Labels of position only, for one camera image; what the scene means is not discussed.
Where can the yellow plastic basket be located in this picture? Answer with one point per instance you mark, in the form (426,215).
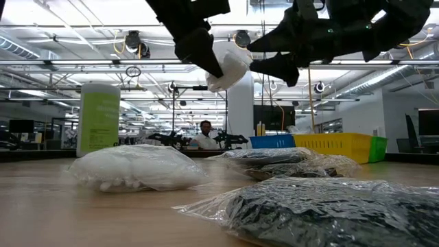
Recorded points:
(332,145)

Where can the black monitor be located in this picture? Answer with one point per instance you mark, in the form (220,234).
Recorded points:
(21,126)
(428,121)

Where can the black background robot arm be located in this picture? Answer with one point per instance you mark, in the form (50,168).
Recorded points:
(229,139)
(171,140)

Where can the blue plastic basket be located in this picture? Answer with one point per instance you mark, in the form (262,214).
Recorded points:
(271,141)

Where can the white building column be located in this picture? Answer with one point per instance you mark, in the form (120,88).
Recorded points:
(241,109)

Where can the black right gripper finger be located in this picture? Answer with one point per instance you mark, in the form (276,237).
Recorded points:
(284,37)
(284,67)

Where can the person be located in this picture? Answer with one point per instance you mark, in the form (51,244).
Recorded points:
(205,141)

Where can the yellow bottle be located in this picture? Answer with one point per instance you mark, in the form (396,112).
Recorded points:
(259,129)
(263,129)

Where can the green plastic basket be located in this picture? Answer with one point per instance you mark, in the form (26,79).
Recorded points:
(378,149)

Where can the black wall screen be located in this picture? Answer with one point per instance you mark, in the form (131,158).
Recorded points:
(274,118)

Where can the silver ventilation duct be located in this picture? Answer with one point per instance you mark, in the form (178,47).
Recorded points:
(17,48)
(377,80)

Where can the black aluminium table frame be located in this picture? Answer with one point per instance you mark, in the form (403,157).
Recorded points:
(34,156)

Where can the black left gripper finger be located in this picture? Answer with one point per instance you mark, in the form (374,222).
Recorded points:
(199,48)

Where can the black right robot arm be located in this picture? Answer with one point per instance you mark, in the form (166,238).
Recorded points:
(394,20)

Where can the white cotton vanity pack bag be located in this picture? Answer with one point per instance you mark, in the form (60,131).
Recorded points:
(137,168)
(229,72)

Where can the black sponge disc bag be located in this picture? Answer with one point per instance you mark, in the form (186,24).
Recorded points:
(326,212)
(264,156)
(302,170)

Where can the green wipes canister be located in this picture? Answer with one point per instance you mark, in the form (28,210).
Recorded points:
(99,120)

